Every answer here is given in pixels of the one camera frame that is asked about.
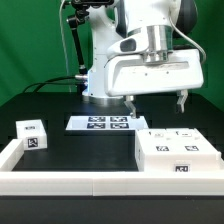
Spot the white marker base plate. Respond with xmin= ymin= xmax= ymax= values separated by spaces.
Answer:
xmin=66 ymin=116 xmax=148 ymax=131

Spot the black cable bundle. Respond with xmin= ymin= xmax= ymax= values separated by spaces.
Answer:
xmin=22 ymin=75 xmax=84 ymax=94

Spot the white cabinet body box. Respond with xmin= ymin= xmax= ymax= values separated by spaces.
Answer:
xmin=135 ymin=128 xmax=224 ymax=173

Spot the white cabinet door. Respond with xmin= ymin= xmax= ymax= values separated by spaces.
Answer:
xmin=135 ymin=129 xmax=174 ymax=158
xmin=167 ymin=129 xmax=221 ymax=158

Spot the white thin cable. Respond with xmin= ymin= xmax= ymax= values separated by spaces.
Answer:
xmin=58 ymin=0 xmax=73 ymax=94

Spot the white cabinet top block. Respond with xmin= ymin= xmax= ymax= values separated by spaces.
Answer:
xmin=16 ymin=119 xmax=47 ymax=150

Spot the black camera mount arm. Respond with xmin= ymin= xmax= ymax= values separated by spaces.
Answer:
xmin=59 ymin=0 xmax=114 ymax=94

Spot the white u-shaped obstacle frame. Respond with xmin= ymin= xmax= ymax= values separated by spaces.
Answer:
xmin=0 ymin=139 xmax=224 ymax=196

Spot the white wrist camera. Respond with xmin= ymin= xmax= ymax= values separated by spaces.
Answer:
xmin=106 ymin=33 xmax=149 ymax=59

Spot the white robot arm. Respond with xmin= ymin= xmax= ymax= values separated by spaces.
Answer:
xmin=83 ymin=0 xmax=206 ymax=117

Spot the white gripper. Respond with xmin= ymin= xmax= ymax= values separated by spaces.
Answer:
xmin=104 ymin=49 xmax=204 ymax=119

